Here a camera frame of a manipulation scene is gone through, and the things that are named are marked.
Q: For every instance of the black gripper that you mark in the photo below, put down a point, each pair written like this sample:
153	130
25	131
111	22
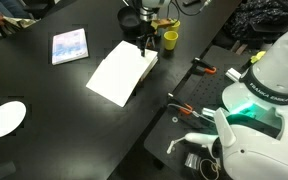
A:
145	36

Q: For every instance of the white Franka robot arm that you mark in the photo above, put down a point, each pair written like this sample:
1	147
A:
252	127

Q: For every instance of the light blue paperback book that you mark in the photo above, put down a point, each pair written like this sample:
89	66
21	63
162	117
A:
69	46

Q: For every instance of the yellow cup near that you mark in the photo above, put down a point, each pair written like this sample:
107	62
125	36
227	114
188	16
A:
170	39

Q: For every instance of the yellow cup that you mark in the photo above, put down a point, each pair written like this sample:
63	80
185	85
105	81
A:
170	39
174	27

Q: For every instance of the black bowl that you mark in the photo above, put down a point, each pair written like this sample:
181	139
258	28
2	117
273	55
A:
128	20

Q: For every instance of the yellow cup far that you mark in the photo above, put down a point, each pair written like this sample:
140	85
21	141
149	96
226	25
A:
174	27

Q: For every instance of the orange black clamp far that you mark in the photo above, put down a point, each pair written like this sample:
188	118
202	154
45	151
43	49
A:
201	66

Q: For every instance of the orange black clamp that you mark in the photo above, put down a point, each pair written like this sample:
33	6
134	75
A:
175	102
201	66

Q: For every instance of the orange black clamp near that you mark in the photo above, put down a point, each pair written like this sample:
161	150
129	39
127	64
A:
175	102

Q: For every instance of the black perforated mounting board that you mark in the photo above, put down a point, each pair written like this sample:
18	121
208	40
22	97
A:
199	91

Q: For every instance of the dark patterned cloth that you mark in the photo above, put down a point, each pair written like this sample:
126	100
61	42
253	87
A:
261	12

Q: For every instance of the small plastic bag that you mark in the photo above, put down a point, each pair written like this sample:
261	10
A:
192	161

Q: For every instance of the person in grey sweater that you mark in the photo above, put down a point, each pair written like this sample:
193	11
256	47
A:
11	8

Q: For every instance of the white paper plate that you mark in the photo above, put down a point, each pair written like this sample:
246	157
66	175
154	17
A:
11	116

